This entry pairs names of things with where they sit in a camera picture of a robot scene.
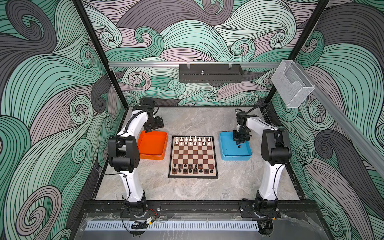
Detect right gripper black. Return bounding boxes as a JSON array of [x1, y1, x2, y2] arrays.
[[232, 128, 250, 143]]

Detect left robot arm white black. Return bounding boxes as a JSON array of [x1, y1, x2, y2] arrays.
[[108, 98, 164, 211]]

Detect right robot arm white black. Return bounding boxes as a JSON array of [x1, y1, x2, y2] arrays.
[[233, 109, 292, 210]]

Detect folding chess board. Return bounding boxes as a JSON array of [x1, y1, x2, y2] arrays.
[[168, 136, 219, 179]]

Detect blue plastic tray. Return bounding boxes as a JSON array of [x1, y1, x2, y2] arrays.
[[219, 132, 253, 161]]

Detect orange plastic tray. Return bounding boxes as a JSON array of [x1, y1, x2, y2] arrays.
[[138, 131, 168, 161]]

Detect black perforated wall tray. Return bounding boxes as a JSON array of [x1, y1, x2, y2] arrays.
[[179, 64, 244, 85]]

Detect clear plastic wall holder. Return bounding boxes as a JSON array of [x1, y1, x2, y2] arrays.
[[271, 60, 315, 109]]

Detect aluminium rail back wall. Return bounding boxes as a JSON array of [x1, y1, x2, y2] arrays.
[[109, 61, 280, 69]]

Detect aluminium rail wall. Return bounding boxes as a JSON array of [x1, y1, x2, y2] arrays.
[[109, 61, 280, 69], [297, 63, 384, 176]]

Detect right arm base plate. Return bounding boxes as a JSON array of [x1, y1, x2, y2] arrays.
[[239, 199, 281, 220]]

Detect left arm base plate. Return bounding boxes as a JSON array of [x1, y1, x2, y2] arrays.
[[121, 201, 161, 219]]

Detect white slotted cable duct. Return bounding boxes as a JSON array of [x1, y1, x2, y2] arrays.
[[85, 220, 259, 232]]

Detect aluminium rail right wall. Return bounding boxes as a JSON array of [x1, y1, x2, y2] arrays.
[[297, 63, 384, 176]]

